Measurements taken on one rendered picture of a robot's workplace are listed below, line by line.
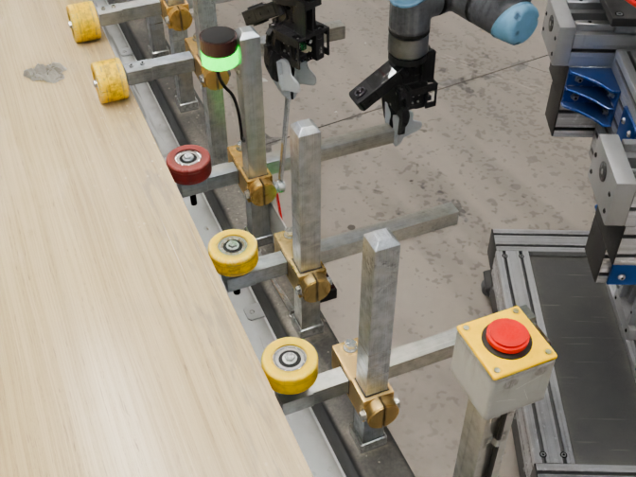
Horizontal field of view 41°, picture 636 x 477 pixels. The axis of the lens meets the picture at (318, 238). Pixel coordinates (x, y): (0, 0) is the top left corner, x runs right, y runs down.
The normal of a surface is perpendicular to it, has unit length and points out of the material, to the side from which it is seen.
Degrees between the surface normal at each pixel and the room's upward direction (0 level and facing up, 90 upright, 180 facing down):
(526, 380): 90
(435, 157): 0
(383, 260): 90
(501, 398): 90
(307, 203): 90
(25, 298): 0
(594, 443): 0
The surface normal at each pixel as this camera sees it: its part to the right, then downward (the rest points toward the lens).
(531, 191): 0.00, -0.73
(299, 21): -0.73, 0.47
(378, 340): 0.39, 0.63
